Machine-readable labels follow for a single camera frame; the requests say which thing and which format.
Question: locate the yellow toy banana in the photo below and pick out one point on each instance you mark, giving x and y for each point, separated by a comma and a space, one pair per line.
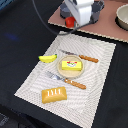
48, 59

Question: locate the cream ceramic bowl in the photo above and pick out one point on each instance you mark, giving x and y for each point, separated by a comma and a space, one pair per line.
122, 15

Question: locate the yellow butter block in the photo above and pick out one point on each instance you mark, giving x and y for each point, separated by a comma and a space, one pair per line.
72, 65

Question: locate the tan round wooden plate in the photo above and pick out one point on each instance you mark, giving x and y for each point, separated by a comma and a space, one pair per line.
69, 73

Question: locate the knife with wooden handle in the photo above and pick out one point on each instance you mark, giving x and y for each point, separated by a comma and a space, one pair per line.
81, 56

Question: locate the red toy tomato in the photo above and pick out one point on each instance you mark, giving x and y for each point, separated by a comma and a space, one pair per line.
70, 22

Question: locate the beige woven placemat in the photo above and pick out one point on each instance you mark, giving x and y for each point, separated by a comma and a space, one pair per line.
78, 111

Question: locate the fork with wooden handle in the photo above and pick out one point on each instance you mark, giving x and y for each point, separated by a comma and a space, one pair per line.
68, 81

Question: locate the orange toy bread pastry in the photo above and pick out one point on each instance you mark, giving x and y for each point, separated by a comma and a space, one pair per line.
54, 94

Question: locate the small grey metal pot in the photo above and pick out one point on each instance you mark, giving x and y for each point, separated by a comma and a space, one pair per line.
64, 11

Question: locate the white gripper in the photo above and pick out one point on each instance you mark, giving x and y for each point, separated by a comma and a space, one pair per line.
81, 10

